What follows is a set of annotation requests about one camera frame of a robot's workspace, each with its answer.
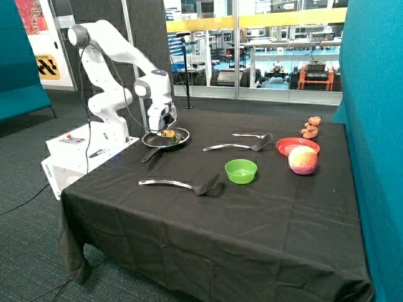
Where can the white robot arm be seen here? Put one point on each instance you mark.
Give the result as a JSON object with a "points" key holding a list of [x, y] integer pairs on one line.
{"points": [[98, 40]]}

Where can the red poster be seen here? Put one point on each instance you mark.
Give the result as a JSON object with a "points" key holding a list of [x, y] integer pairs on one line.
{"points": [[32, 16]]}

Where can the teal sofa left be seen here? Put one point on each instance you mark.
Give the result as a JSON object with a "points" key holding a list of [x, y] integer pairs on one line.
{"points": [[21, 89]]}

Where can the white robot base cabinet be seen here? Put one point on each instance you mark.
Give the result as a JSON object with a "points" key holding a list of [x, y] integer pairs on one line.
{"points": [[79, 151]]}

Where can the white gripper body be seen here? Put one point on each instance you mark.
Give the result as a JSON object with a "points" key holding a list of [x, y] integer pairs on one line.
{"points": [[159, 115]]}

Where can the black frying pan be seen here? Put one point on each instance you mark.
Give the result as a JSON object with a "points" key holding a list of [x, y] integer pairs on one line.
{"points": [[157, 143]]}

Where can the middle black slotted spatula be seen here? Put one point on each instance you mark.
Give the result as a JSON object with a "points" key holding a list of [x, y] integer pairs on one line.
{"points": [[266, 140]]}

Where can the brown teddy bear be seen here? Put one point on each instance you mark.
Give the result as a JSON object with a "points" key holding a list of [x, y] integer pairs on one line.
{"points": [[311, 127]]}

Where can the black tripod stand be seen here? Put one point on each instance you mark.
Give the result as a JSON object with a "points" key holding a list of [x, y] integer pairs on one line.
{"points": [[181, 35]]}

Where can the yellow black warning sign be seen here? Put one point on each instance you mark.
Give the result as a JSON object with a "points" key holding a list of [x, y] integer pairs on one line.
{"points": [[47, 67]]}

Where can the red plastic plate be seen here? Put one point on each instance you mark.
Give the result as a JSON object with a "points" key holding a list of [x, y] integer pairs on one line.
{"points": [[286, 145]]}

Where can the black slotted spatula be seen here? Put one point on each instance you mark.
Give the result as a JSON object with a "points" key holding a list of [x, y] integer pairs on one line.
{"points": [[266, 140], [199, 190]]}

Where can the black tablecloth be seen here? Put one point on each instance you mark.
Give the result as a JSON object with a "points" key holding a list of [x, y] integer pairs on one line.
{"points": [[281, 237]]}

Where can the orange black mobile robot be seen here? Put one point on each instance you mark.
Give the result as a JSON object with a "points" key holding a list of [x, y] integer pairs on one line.
{"points": [[319, 76]]}

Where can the teal partition right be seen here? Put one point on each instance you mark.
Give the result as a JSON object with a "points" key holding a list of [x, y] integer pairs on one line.
{"points": [[371, 108]]}

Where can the near black slotted spatula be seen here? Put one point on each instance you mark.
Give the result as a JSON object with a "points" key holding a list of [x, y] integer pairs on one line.
{"points": [[199, 190]]}

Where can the yellow toy corn cob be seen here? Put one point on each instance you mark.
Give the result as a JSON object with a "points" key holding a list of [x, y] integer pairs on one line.
{"points": [[168, 133]]}

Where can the multicolour soft ball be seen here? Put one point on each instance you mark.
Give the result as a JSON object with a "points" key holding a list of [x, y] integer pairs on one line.
{"points": [[303, 160]]}

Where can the green toy bell pepper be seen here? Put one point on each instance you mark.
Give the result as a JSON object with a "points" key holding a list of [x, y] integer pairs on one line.
{"points": [[176, 139]]}

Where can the green plastic bowl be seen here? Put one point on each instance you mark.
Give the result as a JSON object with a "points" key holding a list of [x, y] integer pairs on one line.
{"points": [[241, 171]]}

